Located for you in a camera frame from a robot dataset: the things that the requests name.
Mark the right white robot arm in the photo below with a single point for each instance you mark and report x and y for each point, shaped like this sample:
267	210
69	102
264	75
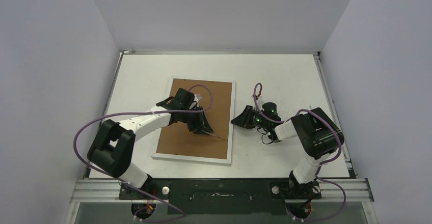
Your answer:
318	135

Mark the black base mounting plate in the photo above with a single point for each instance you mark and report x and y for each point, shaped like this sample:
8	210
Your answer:
234	195

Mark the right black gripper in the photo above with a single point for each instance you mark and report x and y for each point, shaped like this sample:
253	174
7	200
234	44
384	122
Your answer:
248	119

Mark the white picture frame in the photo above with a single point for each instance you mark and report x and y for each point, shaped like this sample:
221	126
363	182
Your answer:
177	143

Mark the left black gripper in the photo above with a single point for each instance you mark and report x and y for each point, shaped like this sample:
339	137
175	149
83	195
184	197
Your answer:
201	125

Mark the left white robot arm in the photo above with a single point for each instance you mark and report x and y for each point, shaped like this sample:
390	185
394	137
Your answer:
112	147

